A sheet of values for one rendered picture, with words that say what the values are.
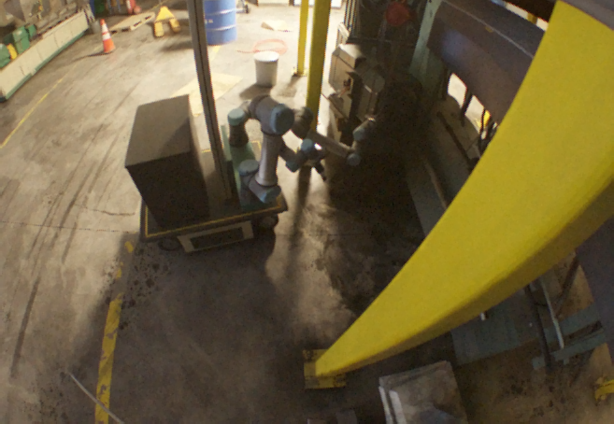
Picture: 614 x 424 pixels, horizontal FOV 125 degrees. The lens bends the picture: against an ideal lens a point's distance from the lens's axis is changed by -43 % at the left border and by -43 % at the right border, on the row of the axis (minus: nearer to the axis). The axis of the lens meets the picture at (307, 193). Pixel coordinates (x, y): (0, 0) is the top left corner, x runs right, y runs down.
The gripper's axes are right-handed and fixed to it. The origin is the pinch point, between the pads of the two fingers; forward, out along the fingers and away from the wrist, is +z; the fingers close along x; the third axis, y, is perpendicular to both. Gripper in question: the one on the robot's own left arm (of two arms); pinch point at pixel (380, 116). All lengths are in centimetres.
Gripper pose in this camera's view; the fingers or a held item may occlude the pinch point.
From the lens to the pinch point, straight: 195.4
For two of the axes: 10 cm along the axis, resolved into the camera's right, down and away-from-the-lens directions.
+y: 0.7, -6.4, -7.7
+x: -7.8, -5.1, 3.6
